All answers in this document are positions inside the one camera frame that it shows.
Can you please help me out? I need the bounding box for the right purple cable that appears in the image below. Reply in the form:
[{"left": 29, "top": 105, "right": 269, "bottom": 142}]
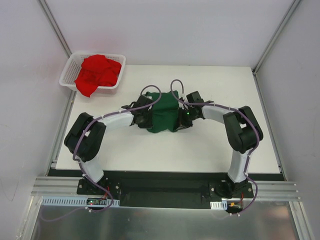
[{"left": 170, "top": 79, "right": 261, "bottom": 218}]

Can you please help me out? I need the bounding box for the right aluminium corner post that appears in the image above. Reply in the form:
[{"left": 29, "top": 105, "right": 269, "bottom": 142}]
[{"left": 252, "top": 0, "right": 302, "bottom": 76}]

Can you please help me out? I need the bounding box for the aluminium rail frame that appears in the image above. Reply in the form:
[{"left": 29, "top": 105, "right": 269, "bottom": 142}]
[{"left": 31, "top": 159, "right": 303, "bottom": 201}]

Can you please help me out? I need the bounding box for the slotted cable duct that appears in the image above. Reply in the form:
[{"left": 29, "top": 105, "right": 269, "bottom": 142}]
[
  {"left": 210, "top": 200, "right": 228, "bottom": 211},
  {"left": 41, "top": 196, "right": 120, "bottom": 208}
]

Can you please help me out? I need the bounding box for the right slotted cable duct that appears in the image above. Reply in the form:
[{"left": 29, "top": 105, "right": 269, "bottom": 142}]
[{"left": 210, "top": 200, "right": 228, "bottom": 211}]

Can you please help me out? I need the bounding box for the purple cable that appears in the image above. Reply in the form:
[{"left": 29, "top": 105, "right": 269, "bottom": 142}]
[
  {"left": 170, "top": 79, "right": 261, "bottom": 218},
  {"left": 72, "top": 84, "right": 162, "bottom": 213}
]

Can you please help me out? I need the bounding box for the left slotted cable duct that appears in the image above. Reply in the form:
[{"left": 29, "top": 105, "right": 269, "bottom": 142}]
[{"left": 41, "top": 196, "right": 120, "bottom": 208}]

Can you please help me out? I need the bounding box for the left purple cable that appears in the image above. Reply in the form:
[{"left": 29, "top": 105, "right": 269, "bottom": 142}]
[{"left": 72, "top": 84, "right": 162, "bottom": 213}]

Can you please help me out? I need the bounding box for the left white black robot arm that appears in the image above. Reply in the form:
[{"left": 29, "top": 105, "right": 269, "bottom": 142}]
[{"left": 64, "top": 95, "right": 154, "bottom": 195}]

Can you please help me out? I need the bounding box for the green t shirt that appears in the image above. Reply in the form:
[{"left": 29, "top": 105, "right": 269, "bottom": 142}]
[{"left": 147, "top": 92, "right": 179, "bottom": 134}]

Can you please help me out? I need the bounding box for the left aluminium corner post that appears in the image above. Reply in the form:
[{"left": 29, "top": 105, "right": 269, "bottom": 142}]
[{"left": 37, "top": 0, "right": 72, "bottom": 58}]

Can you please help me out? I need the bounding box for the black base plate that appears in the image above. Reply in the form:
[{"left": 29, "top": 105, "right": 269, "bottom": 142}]
[{"left": 76, "top": 171, "right": 254, "bottom": 209}]

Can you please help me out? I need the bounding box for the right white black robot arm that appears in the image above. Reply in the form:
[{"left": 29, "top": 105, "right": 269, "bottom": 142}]
[{"left": 176, "top": 91, "right": 263, "bottom": 198}]

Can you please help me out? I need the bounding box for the red t shirt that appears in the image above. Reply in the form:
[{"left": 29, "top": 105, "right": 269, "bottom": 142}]
[{"left": 74, "top": 54, "right": 122, "bottom": 97}]

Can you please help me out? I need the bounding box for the white plastic basket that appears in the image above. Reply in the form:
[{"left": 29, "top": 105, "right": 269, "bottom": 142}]
[{"left": 59, "top": 51, "right": 126, "bottom": 94}]

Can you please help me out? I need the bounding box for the aluminium corner post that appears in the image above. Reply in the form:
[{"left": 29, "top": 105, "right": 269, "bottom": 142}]
[
  {"left": 37, "top": 0, "right": 72, "bottom": 58},
  {"left": 252, "top": 0, "right": 302, "bottom": 76}
]

